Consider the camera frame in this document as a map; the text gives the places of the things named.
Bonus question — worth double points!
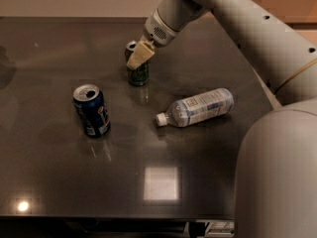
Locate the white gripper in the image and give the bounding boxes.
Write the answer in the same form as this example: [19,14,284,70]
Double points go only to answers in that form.
[127,9,178,70]

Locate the green soda can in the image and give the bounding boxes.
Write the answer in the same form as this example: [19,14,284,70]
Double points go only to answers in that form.
[125,41,150,86]

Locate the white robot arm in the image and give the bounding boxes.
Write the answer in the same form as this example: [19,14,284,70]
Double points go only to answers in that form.
[127,0,317,238]

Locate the blue soda can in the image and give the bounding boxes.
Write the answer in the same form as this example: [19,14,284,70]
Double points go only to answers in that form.
[73,84,110,138]

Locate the clear plastic water bottle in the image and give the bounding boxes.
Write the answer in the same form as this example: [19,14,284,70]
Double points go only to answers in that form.
[156,88,234,128]

